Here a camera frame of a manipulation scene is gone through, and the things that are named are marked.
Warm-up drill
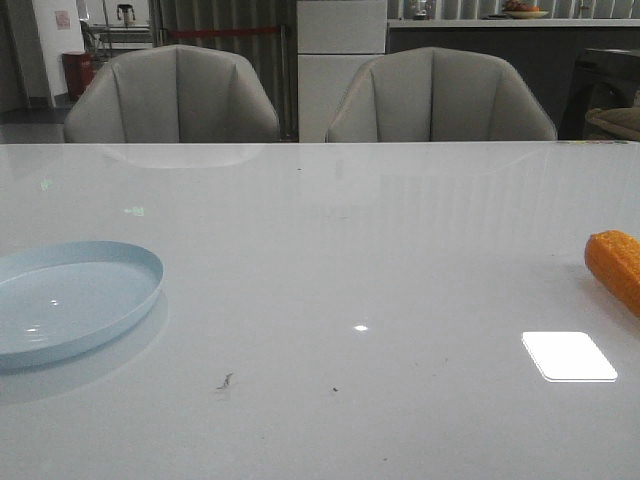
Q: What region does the light blue round plate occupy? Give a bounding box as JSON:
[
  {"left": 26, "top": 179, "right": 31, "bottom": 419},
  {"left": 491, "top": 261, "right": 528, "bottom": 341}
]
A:
[{"left": 1, "top": 241, "right": 164, "bottom": 370}]

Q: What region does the orange plastic corn cob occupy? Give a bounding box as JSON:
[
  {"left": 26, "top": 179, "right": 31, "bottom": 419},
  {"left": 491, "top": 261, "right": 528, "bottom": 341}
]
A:
[{"left": 584, "top": 230, "right": 639, "bottom": 317}]

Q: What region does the grey upholstered chair right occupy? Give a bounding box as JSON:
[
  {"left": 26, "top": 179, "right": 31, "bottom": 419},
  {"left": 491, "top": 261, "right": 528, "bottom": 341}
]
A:
[{"left": 325, "top": 47, "right": 557, "bottom": 143}]

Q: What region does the grey upholstered chair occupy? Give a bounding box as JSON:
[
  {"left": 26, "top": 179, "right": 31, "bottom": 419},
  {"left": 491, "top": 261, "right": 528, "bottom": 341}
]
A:
[
  {"left": 63, "top": 45, "right": 280, "bottom": 143},
  {"left": 325, "top": 47, "right": 557, "bottom": 143}
]

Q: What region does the white cabinet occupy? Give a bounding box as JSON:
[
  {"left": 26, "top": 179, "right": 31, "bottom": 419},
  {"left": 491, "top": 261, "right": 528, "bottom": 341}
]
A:
[{"left": 296, "top": 1, "right": 387, "bottom": 143}]

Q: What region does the grey upholstered chair left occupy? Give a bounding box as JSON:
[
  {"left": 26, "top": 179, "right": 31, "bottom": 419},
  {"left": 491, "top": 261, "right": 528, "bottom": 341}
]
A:
[{"left": 63, "top": 45, "right": 280, "bottom": 143}]

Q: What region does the red barrier belt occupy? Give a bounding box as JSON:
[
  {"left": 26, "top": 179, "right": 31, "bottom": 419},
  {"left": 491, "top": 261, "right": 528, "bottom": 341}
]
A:
[{"left": 168, "top": 26, "right": 281, "bottom": 39}]

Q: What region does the grey counter with white top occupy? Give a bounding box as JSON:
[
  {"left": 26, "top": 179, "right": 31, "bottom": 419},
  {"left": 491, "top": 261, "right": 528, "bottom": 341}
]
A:
[{"left": 386, "top": 19, "right": 639, "bottom": 130}]

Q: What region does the red trash bin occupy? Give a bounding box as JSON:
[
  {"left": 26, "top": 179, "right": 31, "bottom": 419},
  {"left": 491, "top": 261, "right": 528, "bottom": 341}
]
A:
[{"left": 62, "top": 52, "right": 94, "bottom": 101}]

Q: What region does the fruit bowl on counter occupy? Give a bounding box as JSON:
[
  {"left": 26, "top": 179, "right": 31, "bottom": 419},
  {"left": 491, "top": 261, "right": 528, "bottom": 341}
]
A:
[{"left": 502, "top": 0, "right": 548, "bottom": 19}]

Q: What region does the beige cushion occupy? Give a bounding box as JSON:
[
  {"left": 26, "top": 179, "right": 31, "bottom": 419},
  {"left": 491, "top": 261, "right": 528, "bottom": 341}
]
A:
[{"left": 585, "top": 107, "right": 639, "bottom": 141}]

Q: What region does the dark wooden armchair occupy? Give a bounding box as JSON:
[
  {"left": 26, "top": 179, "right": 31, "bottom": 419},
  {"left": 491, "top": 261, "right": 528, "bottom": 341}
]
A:
[{"left": 558, "top": 48, "right": 639, "bottom": 140}]

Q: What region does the metal barrier post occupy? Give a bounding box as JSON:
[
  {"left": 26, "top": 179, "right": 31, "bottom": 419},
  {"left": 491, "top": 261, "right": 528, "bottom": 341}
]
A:
[{"left": 279, "top": 23, "right": 295, "bottom": 141}]

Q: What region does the wall poster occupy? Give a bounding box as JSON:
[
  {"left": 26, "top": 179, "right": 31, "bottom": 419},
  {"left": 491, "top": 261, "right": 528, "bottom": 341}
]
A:
[{"left": 54, "top": 10, "right": 70, "bottom": 30}]

